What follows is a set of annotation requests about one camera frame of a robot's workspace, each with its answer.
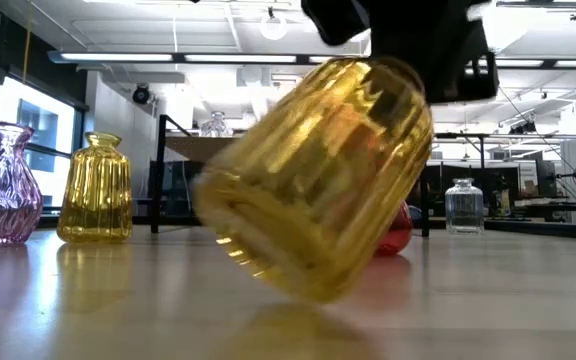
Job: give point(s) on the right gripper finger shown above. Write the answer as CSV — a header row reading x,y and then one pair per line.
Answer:
x,y
335,20

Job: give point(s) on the clear bulbous glass vase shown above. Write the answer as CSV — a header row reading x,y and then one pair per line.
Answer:
x,y
216,126

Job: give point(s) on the yellow ribbed glass vase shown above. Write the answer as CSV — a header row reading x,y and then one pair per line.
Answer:
x,y
95,195
318,190

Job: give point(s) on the clear ribbed glass bottle vase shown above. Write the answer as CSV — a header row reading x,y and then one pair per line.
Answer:
x,y
464,207

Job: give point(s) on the round red glass vase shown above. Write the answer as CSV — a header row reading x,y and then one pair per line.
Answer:
x,y
397,232

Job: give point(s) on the pink swirl glass vase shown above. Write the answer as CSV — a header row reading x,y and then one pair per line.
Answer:
x,y
0,190

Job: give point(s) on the round white ceiling fixture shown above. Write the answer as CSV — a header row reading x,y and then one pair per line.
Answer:
x,y
273,26

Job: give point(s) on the black background workbench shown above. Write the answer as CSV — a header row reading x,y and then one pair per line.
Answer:
x,y
468,172

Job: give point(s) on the large bright window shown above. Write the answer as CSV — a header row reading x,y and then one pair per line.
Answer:
x,y
8,105

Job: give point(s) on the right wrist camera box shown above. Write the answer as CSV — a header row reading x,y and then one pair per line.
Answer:
x,y
460,82

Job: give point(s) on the wooden shelf with black frame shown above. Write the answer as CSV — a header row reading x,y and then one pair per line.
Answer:
x,y
198,147

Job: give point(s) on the black wall-mounted speaker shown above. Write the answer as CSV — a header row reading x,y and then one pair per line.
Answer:
x,y
141,94

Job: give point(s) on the black aluminium table frame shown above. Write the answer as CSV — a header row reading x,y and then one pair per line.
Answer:
x,y
543,227

